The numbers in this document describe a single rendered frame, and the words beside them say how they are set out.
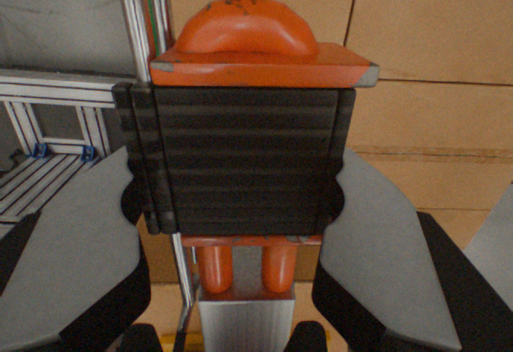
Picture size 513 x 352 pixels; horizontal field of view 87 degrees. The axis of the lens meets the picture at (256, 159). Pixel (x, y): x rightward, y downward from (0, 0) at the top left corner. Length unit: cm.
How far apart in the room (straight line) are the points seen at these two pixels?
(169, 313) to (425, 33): 75
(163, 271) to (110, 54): 103
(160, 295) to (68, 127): 93
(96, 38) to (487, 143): 139
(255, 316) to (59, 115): 115
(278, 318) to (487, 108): 81
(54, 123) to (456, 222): 149
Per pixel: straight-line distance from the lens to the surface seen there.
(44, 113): 130
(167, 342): 55
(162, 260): 47
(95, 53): 135
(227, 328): 21
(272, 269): 17
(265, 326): 21
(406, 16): 72
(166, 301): 48
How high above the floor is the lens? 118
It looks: 59 degrees down
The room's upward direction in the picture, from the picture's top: 177 degrees clockwise
